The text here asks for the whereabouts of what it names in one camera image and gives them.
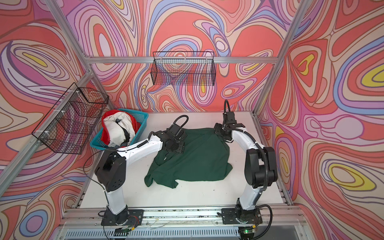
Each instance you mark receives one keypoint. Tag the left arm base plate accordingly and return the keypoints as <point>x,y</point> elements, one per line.
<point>128,217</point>

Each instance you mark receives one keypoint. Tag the black wire basket left wall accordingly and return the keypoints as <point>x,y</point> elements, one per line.
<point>69,124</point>

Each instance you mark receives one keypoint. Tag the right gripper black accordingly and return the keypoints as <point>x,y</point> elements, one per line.
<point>217,127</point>

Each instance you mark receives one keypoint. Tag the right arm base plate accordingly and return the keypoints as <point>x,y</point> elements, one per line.
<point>232,216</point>

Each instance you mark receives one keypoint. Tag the red t shirt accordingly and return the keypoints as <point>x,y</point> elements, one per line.
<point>104,135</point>

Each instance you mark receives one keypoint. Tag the teal plastic laundry basket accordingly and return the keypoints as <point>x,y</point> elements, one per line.
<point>141,117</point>

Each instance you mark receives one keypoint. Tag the black wire basket back wall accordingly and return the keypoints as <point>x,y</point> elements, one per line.
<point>177,68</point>

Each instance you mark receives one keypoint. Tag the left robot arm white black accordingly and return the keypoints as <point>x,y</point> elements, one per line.
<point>111,171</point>

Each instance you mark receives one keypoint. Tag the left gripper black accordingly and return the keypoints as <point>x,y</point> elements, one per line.
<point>181,149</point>

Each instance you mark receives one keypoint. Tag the aluminium mounting rail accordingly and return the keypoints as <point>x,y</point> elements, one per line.
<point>188,223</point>

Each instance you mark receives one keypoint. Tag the black wire basket wall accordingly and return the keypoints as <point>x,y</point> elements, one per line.
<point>69,124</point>
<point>177,68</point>

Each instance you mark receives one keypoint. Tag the green t shirt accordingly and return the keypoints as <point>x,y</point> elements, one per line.
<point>205,158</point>

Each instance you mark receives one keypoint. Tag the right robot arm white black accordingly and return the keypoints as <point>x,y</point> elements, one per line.
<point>260,169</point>

